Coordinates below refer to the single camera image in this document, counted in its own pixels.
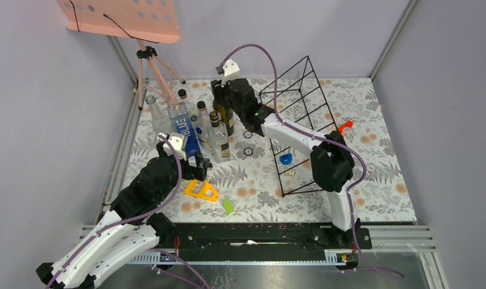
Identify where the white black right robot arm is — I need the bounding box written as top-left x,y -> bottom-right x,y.
211,78 -> 357,248

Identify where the white poker chip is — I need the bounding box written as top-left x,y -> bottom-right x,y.
366,163 -> 375,172

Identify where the clear round bottle gold label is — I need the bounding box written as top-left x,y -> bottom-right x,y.
195,101 -> 211,150

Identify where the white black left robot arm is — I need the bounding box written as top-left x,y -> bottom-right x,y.
35,140 -> 212,288

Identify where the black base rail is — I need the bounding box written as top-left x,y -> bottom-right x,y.
157,223 -> 372,263

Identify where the clear square bottle black cap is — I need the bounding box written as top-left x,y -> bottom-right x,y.
208,111 -> 230,163

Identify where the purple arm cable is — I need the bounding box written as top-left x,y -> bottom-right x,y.
45,135 -> 183,289
215,43 -> 407,279

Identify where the red arch block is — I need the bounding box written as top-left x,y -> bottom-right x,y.
338,120 -> 354,135

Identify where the blue arch toy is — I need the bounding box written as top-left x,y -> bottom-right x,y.
279,153 -> 293,166

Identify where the blue square glass bottle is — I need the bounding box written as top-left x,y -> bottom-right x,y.
167,102 -> 200,157

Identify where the yellow triangle frame toy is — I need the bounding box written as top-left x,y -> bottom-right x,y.
183,179 -> 219,202

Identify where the poker chip near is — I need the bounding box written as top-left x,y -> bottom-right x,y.
244,148 -> 253,156

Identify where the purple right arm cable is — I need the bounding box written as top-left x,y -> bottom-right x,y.
215,43 -> 407,279

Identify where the dark green wine bottle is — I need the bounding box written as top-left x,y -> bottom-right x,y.
212,98 -> 235,137

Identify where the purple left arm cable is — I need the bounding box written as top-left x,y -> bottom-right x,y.
45,135 -> 183,289

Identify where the clear bottle black label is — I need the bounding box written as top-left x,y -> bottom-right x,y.
145,96 -> 176,136

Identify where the pink music stand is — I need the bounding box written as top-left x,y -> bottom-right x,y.
57,0 -> 186,110

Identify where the clear bottle blue gold emblem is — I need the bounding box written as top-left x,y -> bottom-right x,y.
178,89 -> 198,125

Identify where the green flat block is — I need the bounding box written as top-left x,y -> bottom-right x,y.
223,199 -> 234,214

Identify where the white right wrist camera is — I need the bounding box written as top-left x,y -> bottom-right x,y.
216,58 -> 240,87

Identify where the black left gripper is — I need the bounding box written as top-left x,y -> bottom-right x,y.
158,142 -> 209,202

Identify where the black wire wine rack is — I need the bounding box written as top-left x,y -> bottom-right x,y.
257,55 -> 337,197

